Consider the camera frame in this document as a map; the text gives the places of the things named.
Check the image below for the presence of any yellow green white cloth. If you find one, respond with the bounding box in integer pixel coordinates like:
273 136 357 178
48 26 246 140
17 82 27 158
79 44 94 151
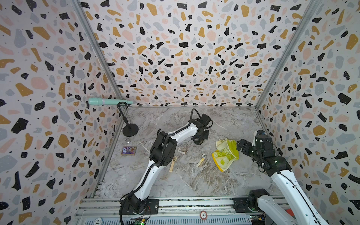
212 139 239 172

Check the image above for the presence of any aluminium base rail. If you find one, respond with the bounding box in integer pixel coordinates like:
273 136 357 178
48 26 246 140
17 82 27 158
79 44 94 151
74 195 293 225

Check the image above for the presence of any small framed picture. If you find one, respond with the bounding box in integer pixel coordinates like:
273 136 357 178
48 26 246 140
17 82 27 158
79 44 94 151
121 146 137 156

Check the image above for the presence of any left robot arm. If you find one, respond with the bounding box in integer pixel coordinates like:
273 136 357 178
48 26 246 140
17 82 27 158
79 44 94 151
119 109 213 217

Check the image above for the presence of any red white round sticker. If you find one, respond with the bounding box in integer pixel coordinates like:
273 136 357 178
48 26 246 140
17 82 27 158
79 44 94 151
200 211 208 220

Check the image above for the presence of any black microphone stand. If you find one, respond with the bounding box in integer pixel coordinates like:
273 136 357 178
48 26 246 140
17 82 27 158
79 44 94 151
117 101 139 137

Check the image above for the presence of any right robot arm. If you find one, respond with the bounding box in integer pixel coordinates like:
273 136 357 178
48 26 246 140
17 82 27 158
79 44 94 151
236 130 327 225

